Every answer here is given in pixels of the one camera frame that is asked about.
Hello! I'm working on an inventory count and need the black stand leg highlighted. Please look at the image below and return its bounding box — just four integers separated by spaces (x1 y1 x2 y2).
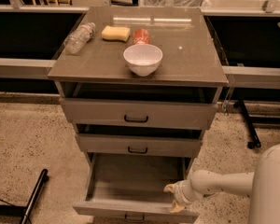
233 99 261 149
0 169 49 224

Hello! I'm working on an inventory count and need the grey drawer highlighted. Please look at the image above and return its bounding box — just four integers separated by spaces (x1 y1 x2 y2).
75 133 202 158
73 154 199 224
60 98 217 130

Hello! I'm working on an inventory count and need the black stand leg left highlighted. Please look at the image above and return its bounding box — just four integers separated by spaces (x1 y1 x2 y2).
0 169 49 224

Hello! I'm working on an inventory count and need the grey middle drawer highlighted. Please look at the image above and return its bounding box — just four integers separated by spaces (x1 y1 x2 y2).
75 133 202 158

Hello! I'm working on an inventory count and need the white bowl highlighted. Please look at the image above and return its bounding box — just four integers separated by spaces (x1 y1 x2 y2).
123 44 163 77

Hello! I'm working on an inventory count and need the grey top drawer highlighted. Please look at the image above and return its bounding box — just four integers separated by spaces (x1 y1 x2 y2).
60 98 217 130

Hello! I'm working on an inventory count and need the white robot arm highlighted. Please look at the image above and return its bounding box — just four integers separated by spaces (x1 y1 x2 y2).
163 144 280 224

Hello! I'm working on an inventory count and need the grey bottom drawer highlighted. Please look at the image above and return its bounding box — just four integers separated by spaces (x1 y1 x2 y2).
73 154 199 224

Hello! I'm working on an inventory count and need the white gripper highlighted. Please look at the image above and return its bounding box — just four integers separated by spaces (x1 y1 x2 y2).
163 180 203 213

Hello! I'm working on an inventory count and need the grey drawer cabinet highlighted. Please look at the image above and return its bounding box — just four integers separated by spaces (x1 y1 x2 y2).
47 6 230 185

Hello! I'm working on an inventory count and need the black stand leg right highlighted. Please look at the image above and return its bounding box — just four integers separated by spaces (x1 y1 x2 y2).
233 99 261 149

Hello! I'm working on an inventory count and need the yellow sponge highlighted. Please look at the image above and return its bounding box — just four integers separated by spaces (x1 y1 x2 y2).
101 25 131 42

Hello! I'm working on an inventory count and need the clear plastic water bottle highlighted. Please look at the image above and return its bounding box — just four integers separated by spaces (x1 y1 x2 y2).
64 22 96 54

